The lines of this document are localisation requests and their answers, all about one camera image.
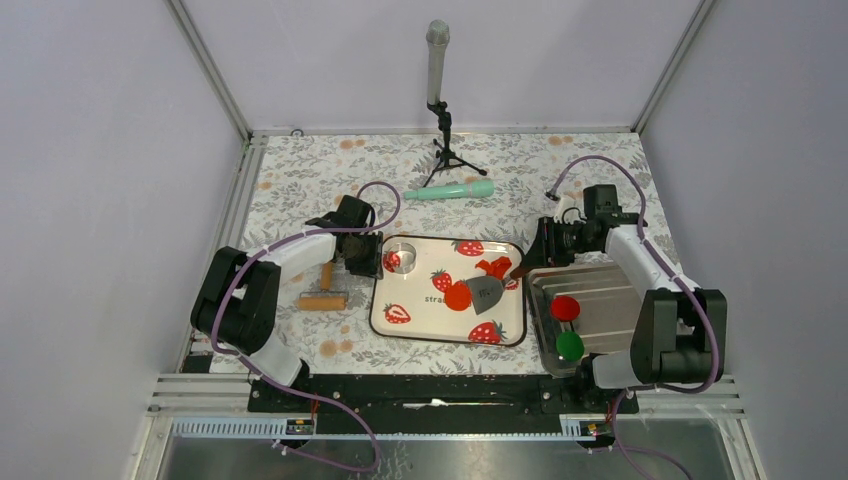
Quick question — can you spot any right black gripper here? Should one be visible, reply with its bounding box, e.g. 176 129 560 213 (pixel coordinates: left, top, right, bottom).
519 217 597 270

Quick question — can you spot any small round metal cup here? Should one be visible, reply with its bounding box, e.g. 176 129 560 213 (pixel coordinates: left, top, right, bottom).
383 242 417 275

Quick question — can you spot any strawberry print white tray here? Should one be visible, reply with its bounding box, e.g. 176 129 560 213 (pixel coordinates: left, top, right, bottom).
369 235 527 347

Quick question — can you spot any wooden dough roller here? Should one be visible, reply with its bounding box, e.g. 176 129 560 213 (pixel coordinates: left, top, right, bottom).
297 262 348 312

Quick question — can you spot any orange dough scrap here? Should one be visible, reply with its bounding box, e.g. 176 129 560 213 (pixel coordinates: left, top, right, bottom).
475 256 512 280

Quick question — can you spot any wooden handled metal scraper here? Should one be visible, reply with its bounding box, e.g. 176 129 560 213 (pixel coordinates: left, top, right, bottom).
466 266 530 315

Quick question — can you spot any orange dough piece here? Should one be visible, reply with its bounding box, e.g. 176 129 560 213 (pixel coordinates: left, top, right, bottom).
444 281 472 311

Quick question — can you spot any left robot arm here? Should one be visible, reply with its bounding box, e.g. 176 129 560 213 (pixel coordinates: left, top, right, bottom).
190 195 383 411

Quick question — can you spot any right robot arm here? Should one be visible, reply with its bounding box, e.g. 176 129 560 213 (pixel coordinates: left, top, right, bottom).
520 213 727 412

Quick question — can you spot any red dough disc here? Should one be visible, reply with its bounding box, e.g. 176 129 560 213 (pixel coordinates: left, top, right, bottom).
550 295 581 322

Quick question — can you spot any green dough disc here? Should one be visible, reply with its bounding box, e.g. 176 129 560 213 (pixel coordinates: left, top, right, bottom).
555 331 585 362

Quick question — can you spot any stainless steel tray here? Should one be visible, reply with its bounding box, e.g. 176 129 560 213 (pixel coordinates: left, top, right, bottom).
524 263 641 378

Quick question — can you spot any mint green rolling pin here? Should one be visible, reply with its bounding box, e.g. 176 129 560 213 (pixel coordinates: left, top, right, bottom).
403 180 495 201

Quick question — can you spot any black tripod mic stand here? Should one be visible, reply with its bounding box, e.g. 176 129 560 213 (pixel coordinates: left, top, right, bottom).
422 101 488 188

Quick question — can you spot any silver microphone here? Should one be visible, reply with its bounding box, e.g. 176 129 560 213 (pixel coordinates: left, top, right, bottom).
425 19 450 105

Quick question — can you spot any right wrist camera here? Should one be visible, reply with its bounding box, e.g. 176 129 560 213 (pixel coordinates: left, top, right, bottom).
560 184 639 226

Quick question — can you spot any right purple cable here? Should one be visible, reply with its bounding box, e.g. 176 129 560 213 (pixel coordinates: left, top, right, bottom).
544 155 722 480

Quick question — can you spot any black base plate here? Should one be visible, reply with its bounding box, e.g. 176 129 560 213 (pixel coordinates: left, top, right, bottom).
247 374 616 435

